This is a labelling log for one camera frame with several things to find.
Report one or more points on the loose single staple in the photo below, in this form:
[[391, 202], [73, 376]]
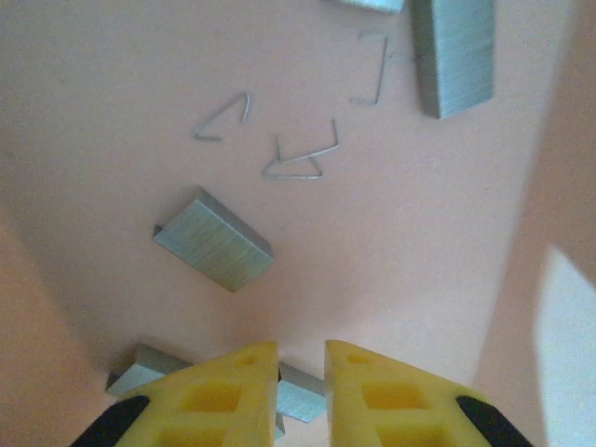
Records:
[[220, 112], [334, 135], [293, 177], [380, 70]]

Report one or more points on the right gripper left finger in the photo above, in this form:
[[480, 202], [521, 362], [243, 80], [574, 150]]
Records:
[[209, 400]]

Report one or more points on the grey staple strip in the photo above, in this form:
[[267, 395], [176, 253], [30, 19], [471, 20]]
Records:
[[372, 5], [456, 56], [298, 400], [139, 368], [214, 242]]

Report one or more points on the pink plastic tray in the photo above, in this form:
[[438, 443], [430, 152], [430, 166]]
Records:
[[372, 233]]

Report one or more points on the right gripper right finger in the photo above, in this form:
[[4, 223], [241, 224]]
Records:
[[396, 405]]

